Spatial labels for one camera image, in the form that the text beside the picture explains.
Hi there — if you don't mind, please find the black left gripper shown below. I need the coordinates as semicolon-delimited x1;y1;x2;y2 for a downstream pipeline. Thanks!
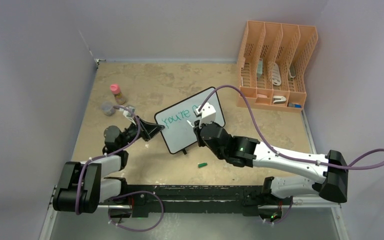
119;115;163;150

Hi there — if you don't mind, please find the white whiteboard black frame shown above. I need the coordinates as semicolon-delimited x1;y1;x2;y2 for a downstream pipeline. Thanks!
154;86;215;154

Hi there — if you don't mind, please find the green marker cap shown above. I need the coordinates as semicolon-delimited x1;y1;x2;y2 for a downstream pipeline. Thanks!
198;162;208;168

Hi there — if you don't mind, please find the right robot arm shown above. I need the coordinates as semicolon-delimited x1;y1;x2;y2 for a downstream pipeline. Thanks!
193;120;349;204

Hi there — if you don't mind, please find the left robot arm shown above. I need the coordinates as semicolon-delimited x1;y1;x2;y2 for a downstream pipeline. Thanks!
52;118;165;215

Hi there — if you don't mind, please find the pink lid crayon bottle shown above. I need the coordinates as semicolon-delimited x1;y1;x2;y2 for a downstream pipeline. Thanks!
109;83;127;105

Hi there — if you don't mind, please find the clear plastic clip jar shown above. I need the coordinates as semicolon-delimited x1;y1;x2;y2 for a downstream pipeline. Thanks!
100;101;116;117

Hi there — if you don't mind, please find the white stapler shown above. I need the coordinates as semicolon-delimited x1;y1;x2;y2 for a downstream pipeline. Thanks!
272;95;287;105

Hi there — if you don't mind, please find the white perforated object in organizer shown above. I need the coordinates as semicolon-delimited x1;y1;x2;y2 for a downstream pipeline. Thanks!
271;63;282;87

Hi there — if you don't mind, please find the peach plastic file organizer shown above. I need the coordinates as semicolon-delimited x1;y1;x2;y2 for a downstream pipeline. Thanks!
237;20;318;113

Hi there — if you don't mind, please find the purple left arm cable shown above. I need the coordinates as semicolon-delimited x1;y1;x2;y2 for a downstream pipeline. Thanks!
75;105;165;233

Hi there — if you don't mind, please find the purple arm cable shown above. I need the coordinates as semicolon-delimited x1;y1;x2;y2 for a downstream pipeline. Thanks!
75;105;165;233
196;85;384;226

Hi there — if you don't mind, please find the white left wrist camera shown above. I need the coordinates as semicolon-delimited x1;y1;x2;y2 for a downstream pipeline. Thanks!
119;105;136;122

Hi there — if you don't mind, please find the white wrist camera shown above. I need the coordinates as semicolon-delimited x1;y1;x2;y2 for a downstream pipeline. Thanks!
119;105;136;122
194;102;216;125

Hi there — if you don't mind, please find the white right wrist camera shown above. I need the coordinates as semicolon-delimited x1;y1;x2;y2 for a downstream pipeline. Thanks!
194;102;216;125

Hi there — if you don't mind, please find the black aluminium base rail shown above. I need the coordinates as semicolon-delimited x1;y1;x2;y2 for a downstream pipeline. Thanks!
47;183;342;220

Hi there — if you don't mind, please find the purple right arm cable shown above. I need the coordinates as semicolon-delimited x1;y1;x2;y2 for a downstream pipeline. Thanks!
196;85;384;226

